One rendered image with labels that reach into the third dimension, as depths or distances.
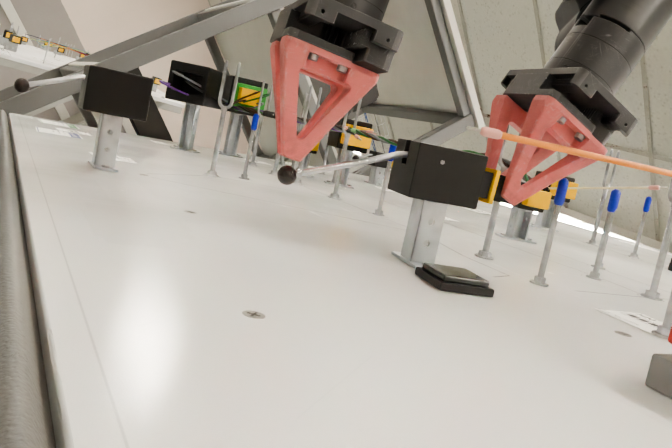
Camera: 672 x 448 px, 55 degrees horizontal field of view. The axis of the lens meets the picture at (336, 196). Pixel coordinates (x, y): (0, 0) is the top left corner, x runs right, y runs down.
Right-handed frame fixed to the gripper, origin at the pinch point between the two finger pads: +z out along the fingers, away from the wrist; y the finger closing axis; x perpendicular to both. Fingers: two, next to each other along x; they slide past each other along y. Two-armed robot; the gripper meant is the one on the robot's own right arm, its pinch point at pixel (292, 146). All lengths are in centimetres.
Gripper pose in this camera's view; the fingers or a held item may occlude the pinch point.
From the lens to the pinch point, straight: 45.2
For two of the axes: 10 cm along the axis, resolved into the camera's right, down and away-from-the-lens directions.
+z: -3.4, 9.4, 0.5
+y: -2.8, -1.5, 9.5
